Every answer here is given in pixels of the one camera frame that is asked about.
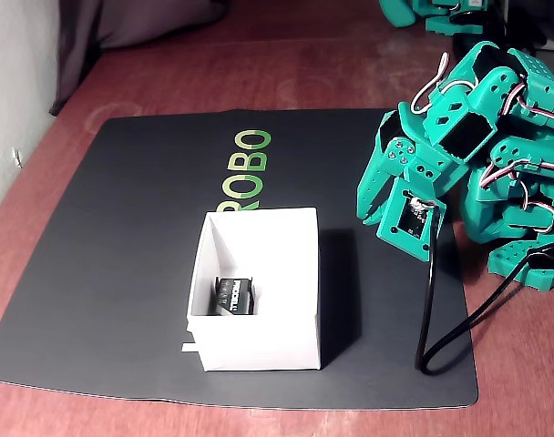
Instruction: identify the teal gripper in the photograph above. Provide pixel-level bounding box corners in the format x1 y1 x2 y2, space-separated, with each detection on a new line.
356 102 470 226

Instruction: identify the small black battery pack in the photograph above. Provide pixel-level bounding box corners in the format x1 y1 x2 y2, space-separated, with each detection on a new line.
207 276 260 316

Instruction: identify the white cardboard box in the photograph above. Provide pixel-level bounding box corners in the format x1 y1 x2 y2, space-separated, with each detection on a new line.
180 207 323 372

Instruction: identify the black mat with ROBO print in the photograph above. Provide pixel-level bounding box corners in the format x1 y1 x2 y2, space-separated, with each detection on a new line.
0 107 481 411

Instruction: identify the dark grey cloth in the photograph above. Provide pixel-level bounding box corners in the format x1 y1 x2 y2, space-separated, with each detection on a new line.
48 0 228 117

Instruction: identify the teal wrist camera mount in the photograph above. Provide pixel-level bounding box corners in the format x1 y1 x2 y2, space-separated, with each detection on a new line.
375 176 447 264

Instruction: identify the black camera cable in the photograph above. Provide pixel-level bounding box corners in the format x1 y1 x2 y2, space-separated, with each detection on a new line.
415 199 554 377

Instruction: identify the white red servo wire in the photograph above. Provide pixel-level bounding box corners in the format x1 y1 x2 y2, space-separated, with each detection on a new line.
504 85 554 125
521 198 554 234
480 159 554 188
412 52 477 115

